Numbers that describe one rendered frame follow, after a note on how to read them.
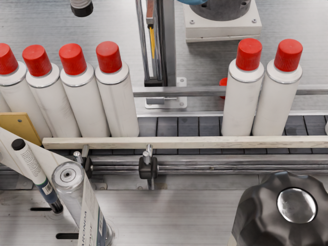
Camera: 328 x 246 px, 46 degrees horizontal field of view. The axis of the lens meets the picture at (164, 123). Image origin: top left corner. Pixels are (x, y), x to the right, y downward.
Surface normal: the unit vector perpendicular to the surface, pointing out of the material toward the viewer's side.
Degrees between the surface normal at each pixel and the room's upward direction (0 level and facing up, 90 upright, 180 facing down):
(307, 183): 9
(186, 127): 0
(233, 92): 90
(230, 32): 90
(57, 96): 90
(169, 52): 90
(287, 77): 42
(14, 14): 0
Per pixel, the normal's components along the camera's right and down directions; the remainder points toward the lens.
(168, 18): -0.03, 0.79
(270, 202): -0.27, -0.57
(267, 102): -0.68, 0.60
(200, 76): -0.05, -0.61
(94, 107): 0.64, 0.59
